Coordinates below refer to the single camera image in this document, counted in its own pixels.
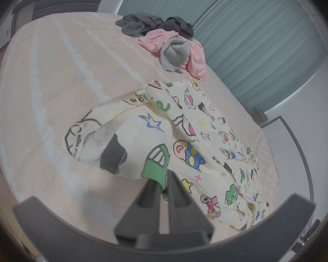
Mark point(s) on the black padded chair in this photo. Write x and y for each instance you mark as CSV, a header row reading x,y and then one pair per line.
x,y
65,7

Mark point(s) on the white printed pyjama top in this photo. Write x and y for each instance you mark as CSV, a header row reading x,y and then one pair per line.
x,y
142,135

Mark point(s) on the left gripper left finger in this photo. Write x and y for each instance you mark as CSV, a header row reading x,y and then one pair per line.
x,y
144,211

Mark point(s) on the blue-green curtain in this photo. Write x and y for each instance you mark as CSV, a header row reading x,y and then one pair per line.
x,y
262,50
166,1

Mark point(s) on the bed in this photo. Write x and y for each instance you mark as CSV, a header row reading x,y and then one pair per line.
x,y
57,78

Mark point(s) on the dark grey garment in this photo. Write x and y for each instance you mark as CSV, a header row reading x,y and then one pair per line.
x,y
134,26

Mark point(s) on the black garment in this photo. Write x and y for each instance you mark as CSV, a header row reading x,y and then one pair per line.
x,y
177,24

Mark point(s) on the grey bedside table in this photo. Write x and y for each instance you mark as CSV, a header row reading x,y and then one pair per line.
x,y
259,116

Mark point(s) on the grey knitted garment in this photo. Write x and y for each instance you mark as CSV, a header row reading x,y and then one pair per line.
x,y
175,53

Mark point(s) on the pink garment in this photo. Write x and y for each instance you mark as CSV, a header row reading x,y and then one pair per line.
x,y
198,59

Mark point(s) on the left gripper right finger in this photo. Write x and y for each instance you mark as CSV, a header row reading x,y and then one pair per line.
x,y
185,214

